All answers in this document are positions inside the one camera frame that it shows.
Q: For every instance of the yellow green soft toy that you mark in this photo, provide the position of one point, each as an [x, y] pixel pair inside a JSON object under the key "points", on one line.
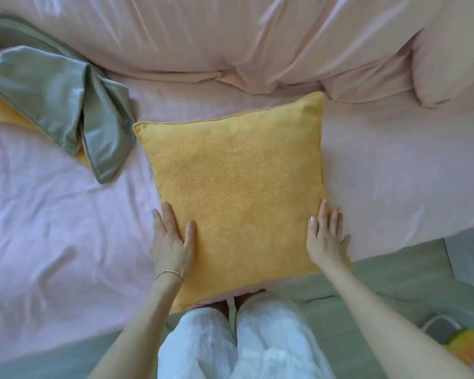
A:
{"points": [[470, 349]]}

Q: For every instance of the person's right hand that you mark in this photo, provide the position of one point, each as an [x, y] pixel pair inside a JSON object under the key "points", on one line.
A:
{"points": [[326, 244]]}

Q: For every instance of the grey-green cushion cover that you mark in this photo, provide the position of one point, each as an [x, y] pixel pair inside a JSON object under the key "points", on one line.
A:
{"points": [[241, 185], [43, 86]]}

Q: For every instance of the pink duvet with white ruffle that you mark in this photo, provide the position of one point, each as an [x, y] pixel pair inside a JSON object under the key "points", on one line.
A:
{"points": [[221, 31]]}

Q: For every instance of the white bedside cabinet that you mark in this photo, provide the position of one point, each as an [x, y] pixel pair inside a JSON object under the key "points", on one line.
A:
{"points": [[470, 256]]}

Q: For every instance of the pink bed sheet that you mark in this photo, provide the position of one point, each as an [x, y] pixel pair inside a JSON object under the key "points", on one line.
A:
{"points": [[43, 252]]}

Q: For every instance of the person's white trousers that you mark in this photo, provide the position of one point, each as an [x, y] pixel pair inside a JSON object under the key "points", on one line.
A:
{"points": [[272, 339]]}

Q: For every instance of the plain pink pillow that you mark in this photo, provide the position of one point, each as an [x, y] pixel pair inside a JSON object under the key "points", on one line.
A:
{"points": [[454, 47]]}

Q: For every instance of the person's left hand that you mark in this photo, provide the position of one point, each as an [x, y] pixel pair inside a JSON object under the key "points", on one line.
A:
{"points": [[170, 252]]}

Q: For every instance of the person's left forearm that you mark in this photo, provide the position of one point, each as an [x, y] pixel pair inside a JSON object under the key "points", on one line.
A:
{"points": [[138, 335]]}

